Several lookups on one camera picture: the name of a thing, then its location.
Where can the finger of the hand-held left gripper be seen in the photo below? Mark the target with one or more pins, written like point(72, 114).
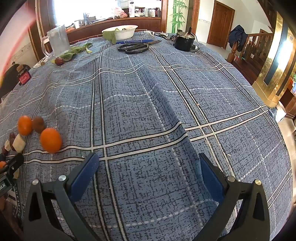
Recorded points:
point(15, 161)

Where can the glass ashtray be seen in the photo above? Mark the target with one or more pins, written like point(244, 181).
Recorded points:
point(41, 63)

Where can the clear glass mug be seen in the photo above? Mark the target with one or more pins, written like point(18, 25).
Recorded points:
point(59, 40)

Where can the wooden partition frame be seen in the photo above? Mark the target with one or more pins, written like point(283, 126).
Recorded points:
point(164, 14)

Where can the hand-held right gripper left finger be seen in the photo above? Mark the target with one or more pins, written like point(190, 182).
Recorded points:
point(85, 176)

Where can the glass partition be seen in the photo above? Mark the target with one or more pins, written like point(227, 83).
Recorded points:
point(81, 9)

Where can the wooden door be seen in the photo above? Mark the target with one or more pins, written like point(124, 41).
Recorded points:
point(220, 23)

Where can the blue pen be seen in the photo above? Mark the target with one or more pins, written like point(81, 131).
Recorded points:
point(134, 41)

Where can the blue plaid tablecloth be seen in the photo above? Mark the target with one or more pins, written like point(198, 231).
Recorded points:
point(148, 104)

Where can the white bottle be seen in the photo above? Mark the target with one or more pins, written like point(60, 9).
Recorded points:
point(131, 9)

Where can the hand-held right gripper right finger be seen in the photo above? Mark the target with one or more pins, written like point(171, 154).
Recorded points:
point(210, 178)

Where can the white jar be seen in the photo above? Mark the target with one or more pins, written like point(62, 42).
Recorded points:
point(151, 12)

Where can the green leaf vegetable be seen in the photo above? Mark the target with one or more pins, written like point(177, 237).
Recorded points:
point(111, 36)
point(76, 49)

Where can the pink plastic bag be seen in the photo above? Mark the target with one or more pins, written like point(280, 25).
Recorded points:
point(119, 12)

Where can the brown kiwi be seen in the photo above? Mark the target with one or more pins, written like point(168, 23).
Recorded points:
point(38, 124)

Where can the black scissors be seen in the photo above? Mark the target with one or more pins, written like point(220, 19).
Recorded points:
point(133, 48)

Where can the black leather sofa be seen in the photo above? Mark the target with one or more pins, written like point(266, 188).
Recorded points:
point(8, 81)

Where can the gold framed panel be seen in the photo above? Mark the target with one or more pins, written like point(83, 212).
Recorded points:
point(270, 64)

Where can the bamboo wall painting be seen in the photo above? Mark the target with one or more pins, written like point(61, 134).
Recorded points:
point(178, 16)

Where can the wooden stair railing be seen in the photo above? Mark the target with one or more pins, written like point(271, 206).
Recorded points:
point(249, 53)

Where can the white bowl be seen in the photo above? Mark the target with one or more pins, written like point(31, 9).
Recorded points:
point(124, 33)

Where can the orange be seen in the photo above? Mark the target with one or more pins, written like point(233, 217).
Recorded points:
point(50, 141)
point(24, 125)

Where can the dark jacket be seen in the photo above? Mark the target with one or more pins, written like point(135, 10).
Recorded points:
point(237, 37)

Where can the wooden counter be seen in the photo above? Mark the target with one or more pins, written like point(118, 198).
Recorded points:
point(92, 29)

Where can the black round device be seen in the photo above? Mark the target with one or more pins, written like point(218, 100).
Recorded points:
point(183, 42)

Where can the dark jar red label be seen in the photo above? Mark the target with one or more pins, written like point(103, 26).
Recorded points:
point(24, 77)

